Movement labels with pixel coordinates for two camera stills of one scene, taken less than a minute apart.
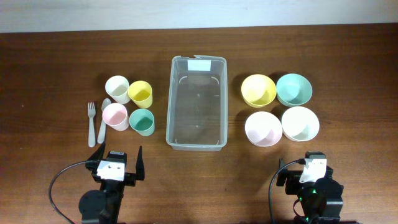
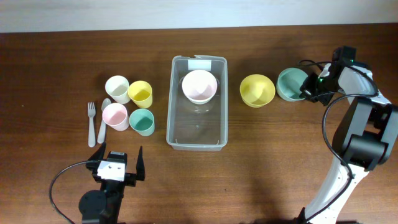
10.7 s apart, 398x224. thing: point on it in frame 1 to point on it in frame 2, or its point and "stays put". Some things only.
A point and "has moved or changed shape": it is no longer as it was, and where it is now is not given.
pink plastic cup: [115, 115] stays put
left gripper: [130, 178] stays put
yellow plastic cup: [140, 93] stays put
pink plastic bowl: [263, 129] to [199, 86]
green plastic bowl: [293, 89] has moved or changed shape
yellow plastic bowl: [258, 90] stays put
